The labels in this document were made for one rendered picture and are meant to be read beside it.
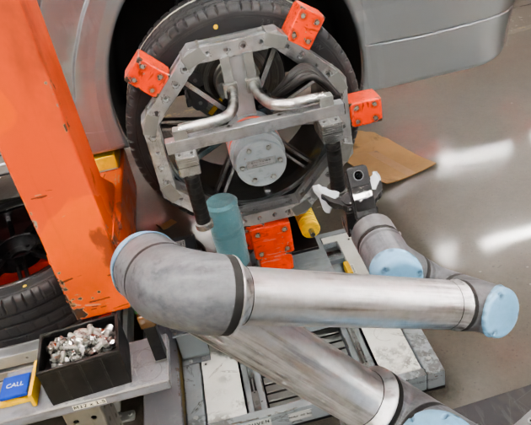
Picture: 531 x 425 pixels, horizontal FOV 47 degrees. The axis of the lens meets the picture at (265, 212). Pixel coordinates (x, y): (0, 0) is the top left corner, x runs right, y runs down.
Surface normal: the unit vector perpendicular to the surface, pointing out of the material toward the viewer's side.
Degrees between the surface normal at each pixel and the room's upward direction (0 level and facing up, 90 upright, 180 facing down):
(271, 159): 90
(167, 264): 16
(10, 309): 90
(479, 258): 0
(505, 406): 0
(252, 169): 90
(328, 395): 90
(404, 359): 0
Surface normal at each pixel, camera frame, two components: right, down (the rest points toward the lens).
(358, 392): 0.49, 0.02
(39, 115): 0.18, 0.52
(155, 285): -0.38, -0.17
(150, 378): -0.16, -0.82
